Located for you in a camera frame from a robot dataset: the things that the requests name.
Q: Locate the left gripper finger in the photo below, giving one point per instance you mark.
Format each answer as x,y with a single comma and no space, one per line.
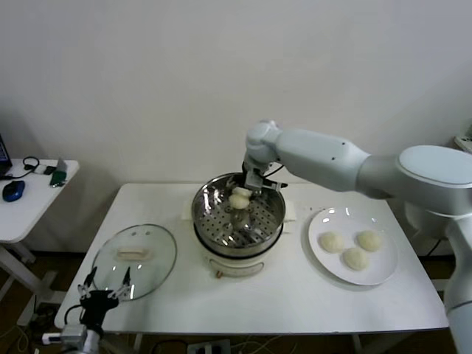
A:
125,284
88,285

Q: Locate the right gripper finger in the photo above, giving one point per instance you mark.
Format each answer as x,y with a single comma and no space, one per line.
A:
233,183
257,192

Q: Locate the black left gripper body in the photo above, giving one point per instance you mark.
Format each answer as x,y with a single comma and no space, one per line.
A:
96,304

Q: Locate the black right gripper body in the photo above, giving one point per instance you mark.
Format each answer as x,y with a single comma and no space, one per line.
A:
254,180

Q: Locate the white steamed baozi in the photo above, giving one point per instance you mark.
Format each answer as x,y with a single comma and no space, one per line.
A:
331,243
356,259
368,240
237,201

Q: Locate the glass pot lid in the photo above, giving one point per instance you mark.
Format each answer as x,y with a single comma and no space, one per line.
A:
142,239

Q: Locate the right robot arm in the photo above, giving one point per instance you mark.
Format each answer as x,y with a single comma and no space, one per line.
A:
324,158

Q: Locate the stainless steel steamer basket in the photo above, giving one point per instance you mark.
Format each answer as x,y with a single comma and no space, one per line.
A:
271,206

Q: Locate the black floor power strip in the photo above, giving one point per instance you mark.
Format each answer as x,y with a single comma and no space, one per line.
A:
46,312

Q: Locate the white left wrist plug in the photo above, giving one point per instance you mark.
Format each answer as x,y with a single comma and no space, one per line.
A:
51,336

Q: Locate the white round plate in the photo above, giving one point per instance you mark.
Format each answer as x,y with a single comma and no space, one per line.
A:
324,228

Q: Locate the white side table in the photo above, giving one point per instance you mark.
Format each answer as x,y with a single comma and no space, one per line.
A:
33,210

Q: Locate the green handheld device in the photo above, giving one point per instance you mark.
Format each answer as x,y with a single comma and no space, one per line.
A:
59,176

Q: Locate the blue computer mouse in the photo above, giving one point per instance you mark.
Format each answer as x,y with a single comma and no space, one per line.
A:
14,191

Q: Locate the black and white adapter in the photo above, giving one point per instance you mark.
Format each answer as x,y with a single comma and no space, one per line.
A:
47,171

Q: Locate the black laptop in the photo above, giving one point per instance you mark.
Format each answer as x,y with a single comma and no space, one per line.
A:
3,153

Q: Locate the white shelf table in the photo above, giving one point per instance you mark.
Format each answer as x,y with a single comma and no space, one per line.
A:
464,142

